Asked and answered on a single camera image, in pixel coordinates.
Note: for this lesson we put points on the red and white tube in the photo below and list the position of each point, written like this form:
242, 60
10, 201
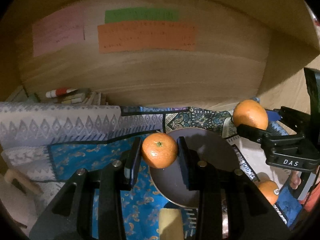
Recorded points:
59, 92

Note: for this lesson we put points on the blue patterned patchwork bedspread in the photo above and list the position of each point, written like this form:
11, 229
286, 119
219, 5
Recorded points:
48, 143

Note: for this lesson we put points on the pale yellow sugarcane piece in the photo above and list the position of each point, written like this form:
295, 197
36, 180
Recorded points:
170, 224

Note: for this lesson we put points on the orange with white sticker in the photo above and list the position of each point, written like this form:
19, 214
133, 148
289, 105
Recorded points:
270, 190

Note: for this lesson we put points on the orange mandarin with green stem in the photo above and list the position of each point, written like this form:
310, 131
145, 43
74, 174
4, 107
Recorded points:
159, 150

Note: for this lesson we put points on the wooden headboard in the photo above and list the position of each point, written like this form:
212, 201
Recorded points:
206, 53

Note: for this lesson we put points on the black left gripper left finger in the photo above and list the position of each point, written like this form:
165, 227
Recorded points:
132, 163

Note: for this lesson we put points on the person's hand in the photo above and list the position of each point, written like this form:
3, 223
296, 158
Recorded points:
295, 180

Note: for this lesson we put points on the orange paper note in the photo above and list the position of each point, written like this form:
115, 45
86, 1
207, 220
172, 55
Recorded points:
140, 35

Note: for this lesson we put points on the dark round plate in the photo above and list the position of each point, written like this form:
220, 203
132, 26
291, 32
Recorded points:
203, 158

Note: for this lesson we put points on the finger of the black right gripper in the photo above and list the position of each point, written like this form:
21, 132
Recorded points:
254, 134
274, 115

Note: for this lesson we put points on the stack of books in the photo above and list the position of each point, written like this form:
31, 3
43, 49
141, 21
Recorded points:
81, 96

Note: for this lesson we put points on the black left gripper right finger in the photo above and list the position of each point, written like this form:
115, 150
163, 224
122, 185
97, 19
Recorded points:
188, 161

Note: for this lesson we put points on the green paper note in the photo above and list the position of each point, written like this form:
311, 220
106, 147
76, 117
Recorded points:
141, 14

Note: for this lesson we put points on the pink paper note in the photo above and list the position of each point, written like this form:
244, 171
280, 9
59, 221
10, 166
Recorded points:
57, 30

